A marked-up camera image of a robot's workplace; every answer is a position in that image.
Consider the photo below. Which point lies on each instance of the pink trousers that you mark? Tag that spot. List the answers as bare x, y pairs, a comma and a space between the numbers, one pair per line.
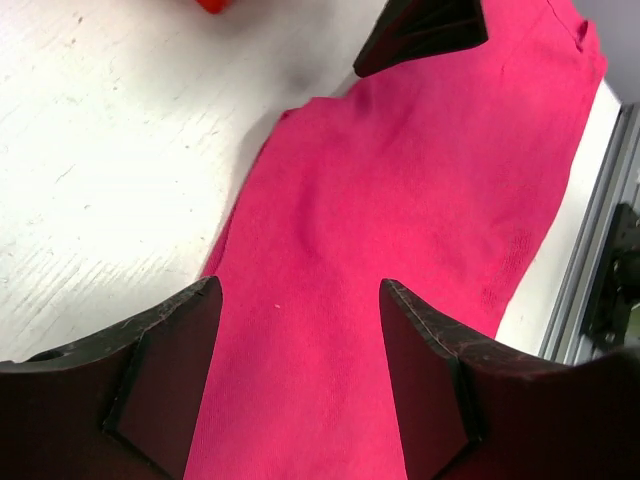
443, 173

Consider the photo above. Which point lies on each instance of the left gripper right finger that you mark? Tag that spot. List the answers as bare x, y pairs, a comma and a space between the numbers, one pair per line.
469, 407

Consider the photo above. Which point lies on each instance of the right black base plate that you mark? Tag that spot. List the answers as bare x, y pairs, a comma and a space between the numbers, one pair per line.
615, 288

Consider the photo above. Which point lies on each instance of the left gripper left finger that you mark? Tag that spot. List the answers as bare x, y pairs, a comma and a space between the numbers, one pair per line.
121, 403

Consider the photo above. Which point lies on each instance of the aluminium frame rail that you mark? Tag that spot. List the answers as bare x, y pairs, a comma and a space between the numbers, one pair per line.
617, 182

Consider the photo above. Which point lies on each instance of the red plastic bin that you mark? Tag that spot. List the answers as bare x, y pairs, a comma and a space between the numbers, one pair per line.
214, 6

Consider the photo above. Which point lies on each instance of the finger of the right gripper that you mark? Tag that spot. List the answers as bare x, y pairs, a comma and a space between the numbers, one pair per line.
413, 29

